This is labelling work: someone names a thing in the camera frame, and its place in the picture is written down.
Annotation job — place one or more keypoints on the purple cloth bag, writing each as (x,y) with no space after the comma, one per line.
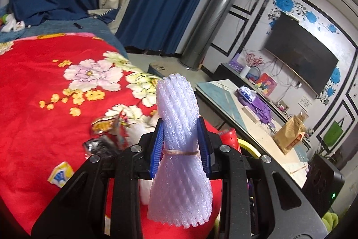
(249,98)

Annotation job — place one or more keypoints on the green shopping bag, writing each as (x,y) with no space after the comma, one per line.
(334,132)

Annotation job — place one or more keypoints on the brown paper bag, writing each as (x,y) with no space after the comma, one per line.
(290,134)

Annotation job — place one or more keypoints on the white foam fruit net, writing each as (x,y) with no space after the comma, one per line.
(181,194)

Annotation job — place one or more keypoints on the black speaker box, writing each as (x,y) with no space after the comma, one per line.
(323,184)

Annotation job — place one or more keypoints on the colourful framed picture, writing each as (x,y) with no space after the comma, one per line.
(266,84)

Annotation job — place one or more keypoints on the white cup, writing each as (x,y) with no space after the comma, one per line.
(245,71)

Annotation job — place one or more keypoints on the silver tower air conditioner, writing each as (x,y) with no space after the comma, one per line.
(204,32)

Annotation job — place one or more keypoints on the silver crumpled wrapper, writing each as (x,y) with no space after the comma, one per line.
(108,136)

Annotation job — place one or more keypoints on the blue storage box stool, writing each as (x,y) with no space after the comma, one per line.
(157,69)

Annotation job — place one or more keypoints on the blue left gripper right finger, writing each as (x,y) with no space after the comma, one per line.
(205,146)

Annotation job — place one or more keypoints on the black tv console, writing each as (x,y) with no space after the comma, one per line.
(226,72)

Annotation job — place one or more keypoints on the coffee table with drawers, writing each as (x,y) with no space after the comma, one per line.
(221,98)

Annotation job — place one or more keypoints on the blue sofa cover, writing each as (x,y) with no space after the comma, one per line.
(97,23)

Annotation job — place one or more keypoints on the red floral blanket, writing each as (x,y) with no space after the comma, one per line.
(52,88)

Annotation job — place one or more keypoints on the black wall television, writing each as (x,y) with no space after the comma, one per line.
(302,52)

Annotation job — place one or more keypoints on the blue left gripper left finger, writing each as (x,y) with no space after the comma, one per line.
(156,145)

